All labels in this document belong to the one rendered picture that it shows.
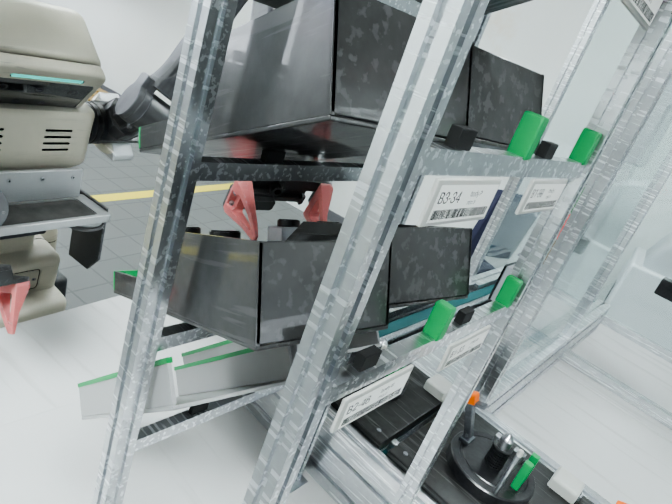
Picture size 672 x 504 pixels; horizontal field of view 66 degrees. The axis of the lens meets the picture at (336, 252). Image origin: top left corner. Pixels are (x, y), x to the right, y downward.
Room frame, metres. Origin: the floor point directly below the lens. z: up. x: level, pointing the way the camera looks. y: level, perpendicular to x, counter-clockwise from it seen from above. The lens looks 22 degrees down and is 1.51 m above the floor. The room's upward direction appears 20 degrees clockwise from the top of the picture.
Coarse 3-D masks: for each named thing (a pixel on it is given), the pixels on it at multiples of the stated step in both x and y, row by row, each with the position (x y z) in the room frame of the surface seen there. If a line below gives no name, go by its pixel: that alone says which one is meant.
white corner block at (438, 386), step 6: (432, 378) 0.84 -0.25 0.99; (438, 378) 0.85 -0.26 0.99; (444, 378) 0.85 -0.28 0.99; (426, 384) 0.83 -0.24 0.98; (432, 384) 0.82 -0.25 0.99; (438, 384) 0.83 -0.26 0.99; (444, 384) 0.83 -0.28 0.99; (450, 384) 0.84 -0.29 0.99; (426, 390) 0.82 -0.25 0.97; (432, 390) 0.82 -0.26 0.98; (438, 390) 0.81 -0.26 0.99; (444, 390) 0.81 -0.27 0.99; (438, 396) 0.81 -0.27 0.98; (444, 396) 0.81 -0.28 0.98
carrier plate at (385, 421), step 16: (416, 368) 0.89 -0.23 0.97; (416, 384) 0.83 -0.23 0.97; (400, 400) 0.77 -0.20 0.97; (416, 400) 0.78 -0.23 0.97; (432, 400) 0.80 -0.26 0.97; (368, 416) 0.70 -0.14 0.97; (384, 416) 0.71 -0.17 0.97; (400, 416) 0.72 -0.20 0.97; (416, 416) 0.74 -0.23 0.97; (368, 432) 0.66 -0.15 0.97; (384, 432) 0.67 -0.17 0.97; (400, 432) 0.69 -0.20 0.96
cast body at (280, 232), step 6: (282, 222) 0.62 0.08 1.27; (288, 222) 0.62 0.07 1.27; (294, 222) 0.62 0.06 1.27; (270, 228) 0.63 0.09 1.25; (276, 228) 0.61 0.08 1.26; (282, 228) 0.60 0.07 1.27; (288, 228) 0.61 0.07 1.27; (294, 228) 0.61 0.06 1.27; (270, 234) 0.62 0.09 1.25; (276, 234) 0.61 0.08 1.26; (282, 234) 0.60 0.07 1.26; (288, 234) 0.60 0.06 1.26; (270, 240) 0.62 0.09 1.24; (276, 240) 0.61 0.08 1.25; (282, 240) 0.60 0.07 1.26
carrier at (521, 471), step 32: (480, 416) 0.80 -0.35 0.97; (416, 448) 0.66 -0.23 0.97; (448, 448) 0.68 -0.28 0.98; (480, 448) 0.69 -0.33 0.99; (512, 448) 0.72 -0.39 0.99; (448, 480) 0.62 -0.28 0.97; (480, 480) 0.62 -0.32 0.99; (512, 480) 0.64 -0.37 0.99; (544, 480) 0.69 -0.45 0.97; (576, 480) 0.70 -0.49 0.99
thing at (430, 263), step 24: (288, 240) 0.52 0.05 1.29; (408, 240) 0.45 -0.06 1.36; (432, 240) 0.48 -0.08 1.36; (456, 240) 0.50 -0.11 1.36; (408, 264) 0.45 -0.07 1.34; (432, 264) 0.47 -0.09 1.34; (456, 264) 0.50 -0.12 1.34; (408, 288) 0.44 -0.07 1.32; (432, 288) 0.47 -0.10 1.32; (456, 288) 0.49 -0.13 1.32
